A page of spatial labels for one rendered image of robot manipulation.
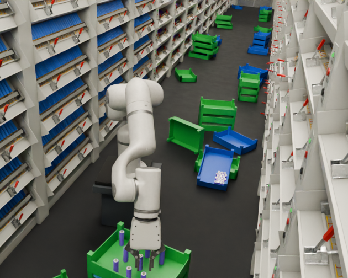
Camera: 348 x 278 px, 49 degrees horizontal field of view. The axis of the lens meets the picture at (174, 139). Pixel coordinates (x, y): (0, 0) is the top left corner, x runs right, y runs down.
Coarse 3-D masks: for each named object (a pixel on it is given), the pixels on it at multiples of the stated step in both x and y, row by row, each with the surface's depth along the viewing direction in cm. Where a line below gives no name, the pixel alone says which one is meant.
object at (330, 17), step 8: (320, 0) 121; (328, 0) 112; (336, 0) 111; (344, 0) 88; (320, 8) 108; (328, 8) 104; (336, 8) 75; (320, 16) 109; (328, 16) 93; (336, 16) 76; (328, 24) 91; (336, 24) 82; (328, 32) 93; (336, 32) 78
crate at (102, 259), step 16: (112, 240) 142; (128, 240) 146; (96, 256) 135; (112, 256) 138; (128, 256) 139; (144, 256) 140; (176, 256) 138; (96, 272) 130; (112, 272) 126; (160, 272) 133; (176, 272) 134
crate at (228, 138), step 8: (216, 136) 311; (224, 136) 323; (232, 136) 324; (240, 136) 318; (224, 144) 307; (232, 144) 300; (240, 144) 313; (248, 144) 314; (256, 144) 307; (240, 152) 296
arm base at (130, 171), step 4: (120, 144) 196; (120, 148) 197; (124, 148) 196; (120, 152) 198; (136, 160) 201; (128, 164) 200; (132, 164) 201; (136, 164) 202; (140, 164) 211; (144, 164) 212; (128, 168) 201; (132, 168) 202; (128, 172) 203; (132, 172) 203; (128, 176) 201; (132, 176) 201
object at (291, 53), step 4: (292, 48) 204; (296, 48) 204; (288, 52) 206; (292, 52) 205; (296, 52) 203; (288, 56) 207; (292, 56) 206; (288, 60) 202; (288, 64) 195; (288, 68) 188; (292, 68) 187; (288, 72) 182; (292, 72) 181; (288, 80) 172; (288, 84) 153
